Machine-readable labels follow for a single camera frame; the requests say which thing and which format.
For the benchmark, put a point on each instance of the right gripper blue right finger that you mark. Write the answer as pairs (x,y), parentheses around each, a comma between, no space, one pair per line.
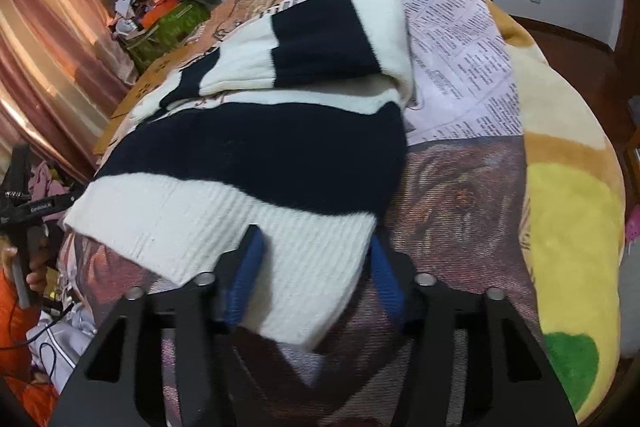
(388,270)

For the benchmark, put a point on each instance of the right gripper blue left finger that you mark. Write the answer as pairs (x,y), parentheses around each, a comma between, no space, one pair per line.
(239,271)

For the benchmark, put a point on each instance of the black and white striped sweater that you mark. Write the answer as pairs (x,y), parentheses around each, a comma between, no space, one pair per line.
(295,124)

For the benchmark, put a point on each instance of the person's left hand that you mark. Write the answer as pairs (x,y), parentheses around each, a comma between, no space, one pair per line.
(36,279)

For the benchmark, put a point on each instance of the newspaper print bed blanket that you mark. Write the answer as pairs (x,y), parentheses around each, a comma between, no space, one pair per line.
(456,214)

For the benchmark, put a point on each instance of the pink striped curtain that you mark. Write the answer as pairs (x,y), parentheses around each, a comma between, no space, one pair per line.
(62,76)

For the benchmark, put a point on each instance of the orange shoe box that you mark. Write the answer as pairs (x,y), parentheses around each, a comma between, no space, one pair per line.
(160,10)

